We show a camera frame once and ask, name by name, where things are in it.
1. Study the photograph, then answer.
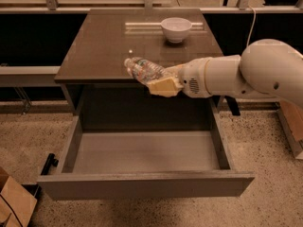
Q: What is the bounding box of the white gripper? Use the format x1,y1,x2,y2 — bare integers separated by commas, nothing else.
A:
147,58,211,98

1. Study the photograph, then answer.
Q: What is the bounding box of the clear plastic water bottle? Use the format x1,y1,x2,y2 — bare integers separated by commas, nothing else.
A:
124,57,168,85

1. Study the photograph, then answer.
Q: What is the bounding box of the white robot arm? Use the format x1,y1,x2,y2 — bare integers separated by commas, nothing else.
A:
148,39,303,108

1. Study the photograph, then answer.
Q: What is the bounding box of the dark grey drawer cabinet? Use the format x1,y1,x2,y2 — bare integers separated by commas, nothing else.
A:
53,8,235,131

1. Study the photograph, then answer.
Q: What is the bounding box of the open grey top drawer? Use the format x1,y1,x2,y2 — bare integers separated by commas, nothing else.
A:
38,87,255,200

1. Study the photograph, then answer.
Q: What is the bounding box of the white ceramic bowl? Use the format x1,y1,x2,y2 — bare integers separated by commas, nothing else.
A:
161,17,192,44

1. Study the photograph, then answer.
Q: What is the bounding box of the cardboard box right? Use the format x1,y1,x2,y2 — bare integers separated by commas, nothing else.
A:
277,101,303,160

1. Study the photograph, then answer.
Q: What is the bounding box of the black metal foot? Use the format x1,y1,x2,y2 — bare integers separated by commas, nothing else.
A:
41,153,59,176

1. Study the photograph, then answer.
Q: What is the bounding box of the brown cardboard box left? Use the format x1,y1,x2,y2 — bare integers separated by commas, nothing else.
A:
0,167,37,227

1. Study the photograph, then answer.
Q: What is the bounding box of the white cable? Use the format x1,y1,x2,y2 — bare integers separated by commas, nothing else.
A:
245,5,256,47

